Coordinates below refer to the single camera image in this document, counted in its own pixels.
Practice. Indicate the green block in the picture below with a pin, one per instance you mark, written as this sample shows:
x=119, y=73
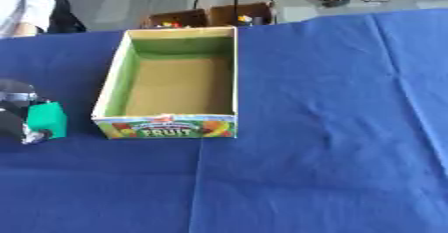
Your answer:
x=48, y=118

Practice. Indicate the open cardboard box green inside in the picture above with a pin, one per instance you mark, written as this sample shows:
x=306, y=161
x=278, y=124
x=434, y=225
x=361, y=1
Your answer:
x=175, y=87

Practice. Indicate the brown cardboard box with toys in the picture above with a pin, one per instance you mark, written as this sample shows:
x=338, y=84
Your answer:
x=242, y=14
x=177, y=19

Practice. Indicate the person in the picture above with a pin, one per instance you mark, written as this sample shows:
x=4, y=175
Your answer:
x=20, y=3

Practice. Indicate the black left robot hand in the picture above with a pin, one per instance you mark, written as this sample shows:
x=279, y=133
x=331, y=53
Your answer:
x=13, y=117

